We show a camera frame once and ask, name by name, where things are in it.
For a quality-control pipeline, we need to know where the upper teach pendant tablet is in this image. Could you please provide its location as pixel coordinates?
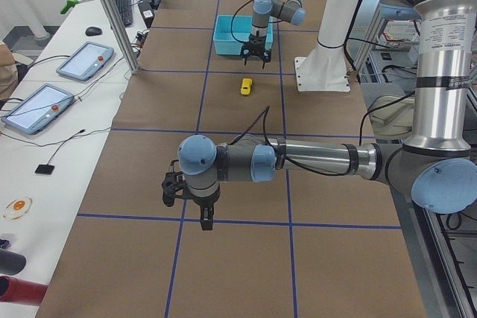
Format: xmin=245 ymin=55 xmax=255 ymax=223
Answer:
xmin=56 ymin=42 xmax=115 ymax=81

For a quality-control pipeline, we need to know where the yellow beetle toy car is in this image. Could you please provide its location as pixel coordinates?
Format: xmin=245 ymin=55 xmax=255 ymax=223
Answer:
xmin=240 ymin=77 xmax=253 ymax=96

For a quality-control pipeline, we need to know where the black keyboard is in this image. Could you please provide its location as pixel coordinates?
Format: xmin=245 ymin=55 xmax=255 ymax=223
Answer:
xmin=113 ymin=0 xmax=133 ymax=27

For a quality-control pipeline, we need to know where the aluminium frame post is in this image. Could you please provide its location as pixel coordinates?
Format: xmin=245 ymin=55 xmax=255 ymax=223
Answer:
xmin=100 ymin=0 xmax=139 ymax=74

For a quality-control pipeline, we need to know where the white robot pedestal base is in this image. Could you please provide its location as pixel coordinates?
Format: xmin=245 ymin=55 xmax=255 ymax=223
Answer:
xmin=295 ymin=0 xmax=359 ymax=92

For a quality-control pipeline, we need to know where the black computer mouse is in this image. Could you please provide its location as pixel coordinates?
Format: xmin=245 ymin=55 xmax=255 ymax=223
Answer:
xmin=85 ymin=26 xmax=103 ymax=36

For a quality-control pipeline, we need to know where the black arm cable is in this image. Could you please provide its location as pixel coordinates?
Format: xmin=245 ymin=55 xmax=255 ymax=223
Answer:
xmin=227 ymin=104 xmax=417 ymax=177

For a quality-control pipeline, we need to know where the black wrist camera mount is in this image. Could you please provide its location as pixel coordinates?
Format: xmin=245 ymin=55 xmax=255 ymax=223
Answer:
xmin=161 ymin=159 xmax=186 ymax=207

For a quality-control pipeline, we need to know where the light blue plastic bin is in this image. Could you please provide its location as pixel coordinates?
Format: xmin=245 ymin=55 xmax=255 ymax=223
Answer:
xmin=213 ymin=15 xmax=253 ymax=56

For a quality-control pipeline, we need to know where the lower teach pendant tablet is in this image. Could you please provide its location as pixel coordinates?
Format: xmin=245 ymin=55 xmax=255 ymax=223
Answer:
xmin=1 ymin=83 xmax=75 ymax=135

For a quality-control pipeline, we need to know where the teach pendant tablet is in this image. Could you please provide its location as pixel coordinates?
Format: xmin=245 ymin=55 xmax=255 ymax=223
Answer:
xmin=56 ymin=42 xmax=115 ymax=81
xmin=1 ymin=83 xmax=75 ymax=135

